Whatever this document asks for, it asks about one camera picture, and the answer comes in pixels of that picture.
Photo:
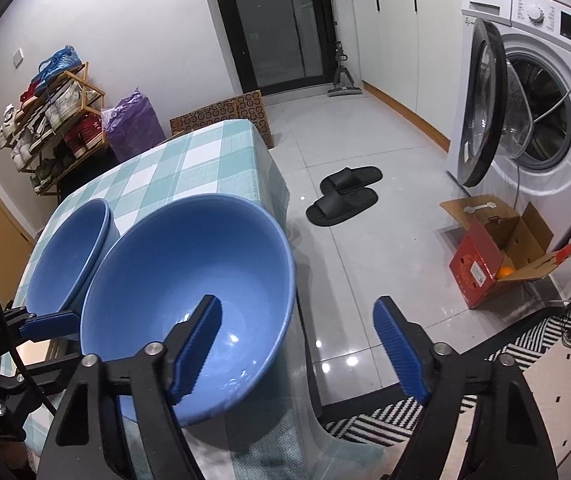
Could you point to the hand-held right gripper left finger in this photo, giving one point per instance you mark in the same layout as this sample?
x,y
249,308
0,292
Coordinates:
x,y
195,350

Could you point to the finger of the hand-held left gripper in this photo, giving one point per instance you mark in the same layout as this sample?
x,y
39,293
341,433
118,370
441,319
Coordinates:
x,y
40,372
50,325

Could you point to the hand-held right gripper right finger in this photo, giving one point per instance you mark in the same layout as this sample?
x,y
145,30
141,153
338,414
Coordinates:
x,y
400,350

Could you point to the red cardboard box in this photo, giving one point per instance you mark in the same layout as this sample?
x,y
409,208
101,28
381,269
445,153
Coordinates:
x,y
475,270

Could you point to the orange fruit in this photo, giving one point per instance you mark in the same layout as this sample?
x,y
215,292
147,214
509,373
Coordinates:
x,y
505,273

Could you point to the black white striped rug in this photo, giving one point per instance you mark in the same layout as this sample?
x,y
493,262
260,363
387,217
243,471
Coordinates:
x,y
545,400

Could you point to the black slipper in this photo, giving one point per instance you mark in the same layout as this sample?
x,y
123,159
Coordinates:
x,y
350,180
340,207

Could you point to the teal checked tablecloth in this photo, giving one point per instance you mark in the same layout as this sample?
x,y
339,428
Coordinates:
x,y
190,155

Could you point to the purple plastic bag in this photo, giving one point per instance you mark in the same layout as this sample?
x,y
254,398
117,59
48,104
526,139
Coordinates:
x,y
133,125

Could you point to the wooden shoe rack with shoes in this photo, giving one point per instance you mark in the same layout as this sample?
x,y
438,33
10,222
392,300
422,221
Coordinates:
x,y
65,105

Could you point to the patterned cardboard sheet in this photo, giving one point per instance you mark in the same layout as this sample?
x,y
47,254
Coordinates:
x,y
225,110

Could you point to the grey floor mop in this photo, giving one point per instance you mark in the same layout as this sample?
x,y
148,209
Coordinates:
x,y
343,80

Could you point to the white base cabinets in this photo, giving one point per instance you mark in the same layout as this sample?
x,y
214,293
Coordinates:
x,y
400,45

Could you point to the white washing machine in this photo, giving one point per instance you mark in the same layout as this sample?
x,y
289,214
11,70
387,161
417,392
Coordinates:
x,y
555,85

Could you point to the black framed glass door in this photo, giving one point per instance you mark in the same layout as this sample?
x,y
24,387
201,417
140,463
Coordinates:
x,y
275,25

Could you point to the white wall switch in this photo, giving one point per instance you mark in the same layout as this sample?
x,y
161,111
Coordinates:
x,y
16,57

